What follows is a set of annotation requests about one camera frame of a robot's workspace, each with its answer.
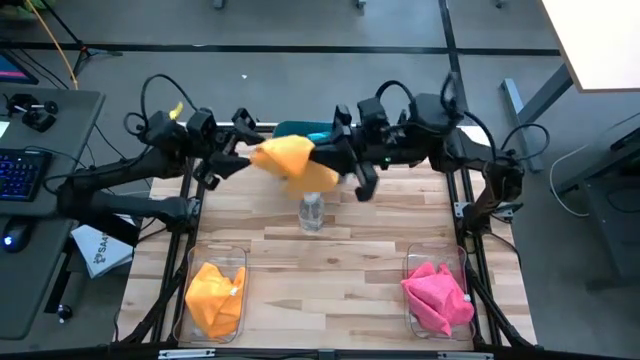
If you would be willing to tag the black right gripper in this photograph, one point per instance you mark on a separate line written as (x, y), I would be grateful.
(385, 147)

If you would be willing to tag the yellow tag on arm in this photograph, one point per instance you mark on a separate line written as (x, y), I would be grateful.
(176, 111)

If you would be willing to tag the orange microfiber towel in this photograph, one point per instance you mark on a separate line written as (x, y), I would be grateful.
(287, 155)
(212, 300)

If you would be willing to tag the computer monitor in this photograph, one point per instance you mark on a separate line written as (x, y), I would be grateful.
(11, 67)

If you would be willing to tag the silver metal bracket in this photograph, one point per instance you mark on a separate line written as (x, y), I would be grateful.
(186, 354)
(465, 356)

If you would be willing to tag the black round knob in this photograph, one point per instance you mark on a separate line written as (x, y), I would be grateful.
(65, 312)

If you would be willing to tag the black backlit keyboard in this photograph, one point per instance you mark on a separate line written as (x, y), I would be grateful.
(22, 175)

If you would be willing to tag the grey table leg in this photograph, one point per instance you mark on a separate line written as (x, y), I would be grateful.
(542, 97)

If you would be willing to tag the white table top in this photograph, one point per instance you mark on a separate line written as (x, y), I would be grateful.
(595, 40)

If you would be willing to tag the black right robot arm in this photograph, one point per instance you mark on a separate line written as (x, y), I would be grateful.
(480, 155)

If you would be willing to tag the white frame bracket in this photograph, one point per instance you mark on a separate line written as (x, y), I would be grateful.
(460, 209)

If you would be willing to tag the black tripod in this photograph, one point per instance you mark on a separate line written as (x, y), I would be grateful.
(82, 50)

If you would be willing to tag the clear spray bottle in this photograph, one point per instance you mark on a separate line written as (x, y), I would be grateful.
(311, 215)

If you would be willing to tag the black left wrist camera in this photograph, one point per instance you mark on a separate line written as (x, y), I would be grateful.
(201, 127)

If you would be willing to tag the black metal table frame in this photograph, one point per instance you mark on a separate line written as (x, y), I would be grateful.
(175, 250)

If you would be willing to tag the grey side desk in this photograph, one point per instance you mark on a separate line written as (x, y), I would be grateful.
(30, 280)

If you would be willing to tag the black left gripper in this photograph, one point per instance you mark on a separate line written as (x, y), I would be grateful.
(222, 142)

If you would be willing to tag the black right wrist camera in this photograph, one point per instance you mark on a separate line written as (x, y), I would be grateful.
(372, 114)

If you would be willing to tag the green object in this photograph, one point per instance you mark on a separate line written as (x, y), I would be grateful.
(30, 7)

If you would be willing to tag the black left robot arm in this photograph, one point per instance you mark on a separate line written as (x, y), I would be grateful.
(125, 170)

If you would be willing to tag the black computer mouse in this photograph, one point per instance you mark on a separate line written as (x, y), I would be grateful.
(15, 236)

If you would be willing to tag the teal plastic basket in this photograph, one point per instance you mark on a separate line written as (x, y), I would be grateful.
(292, 128)

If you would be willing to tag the clear plastic bin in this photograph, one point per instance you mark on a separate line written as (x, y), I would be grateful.
(435, 252)
(220, 252)

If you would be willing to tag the black clamp mount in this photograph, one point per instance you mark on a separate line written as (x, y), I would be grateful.
(35, 117)

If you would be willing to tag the white printed bag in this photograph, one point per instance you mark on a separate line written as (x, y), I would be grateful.
(102, 252)

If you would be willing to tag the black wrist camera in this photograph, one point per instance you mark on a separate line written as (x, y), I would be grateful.
(372, 114)
(201, 127)

